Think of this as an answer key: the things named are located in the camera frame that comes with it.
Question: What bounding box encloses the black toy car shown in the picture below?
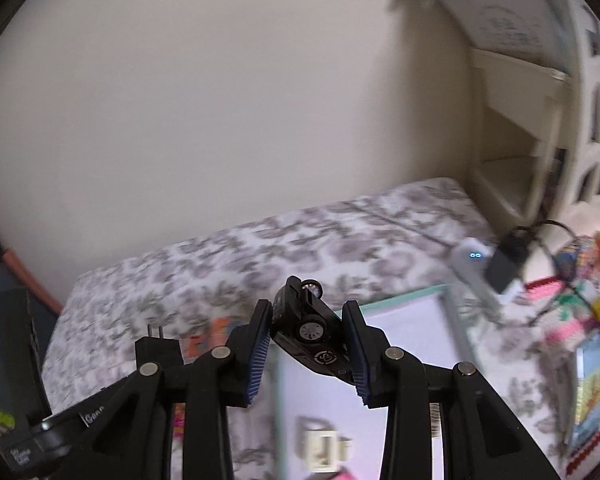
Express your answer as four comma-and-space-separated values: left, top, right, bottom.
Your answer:
271, 275, 353, 385

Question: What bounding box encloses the colourful picture card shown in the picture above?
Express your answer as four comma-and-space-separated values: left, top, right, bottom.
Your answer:
565, 330, 600, 455

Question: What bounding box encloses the orange colourful small box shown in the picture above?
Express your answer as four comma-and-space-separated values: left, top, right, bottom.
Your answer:
180, 316, 242, 364

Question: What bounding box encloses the pink white crochet mat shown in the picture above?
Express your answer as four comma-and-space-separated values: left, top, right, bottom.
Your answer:
521, 238, 600, 474

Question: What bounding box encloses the teal rimmed white tray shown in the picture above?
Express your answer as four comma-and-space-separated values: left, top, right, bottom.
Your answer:
276, 285, 478, 479

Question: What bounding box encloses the cream plastic clip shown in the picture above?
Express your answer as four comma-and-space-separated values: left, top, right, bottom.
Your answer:
296, 416, 353, 474

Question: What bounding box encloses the black power adapter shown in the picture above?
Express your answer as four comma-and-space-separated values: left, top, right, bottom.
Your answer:
484, 226, 534, 294

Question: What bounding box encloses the white power strip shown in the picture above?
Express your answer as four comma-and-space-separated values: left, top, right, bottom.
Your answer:
449, 237, 524, 309

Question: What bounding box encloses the floral grey white blanket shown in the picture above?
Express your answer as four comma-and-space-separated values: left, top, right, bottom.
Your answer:
42, 178, 562, 466

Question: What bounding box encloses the white lattice basket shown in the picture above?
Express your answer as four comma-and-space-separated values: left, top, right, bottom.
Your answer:
557, 0, 600, 216

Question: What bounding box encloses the cream wooden shelf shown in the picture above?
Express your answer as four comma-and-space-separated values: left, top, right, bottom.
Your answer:
468, 49, 570, 233

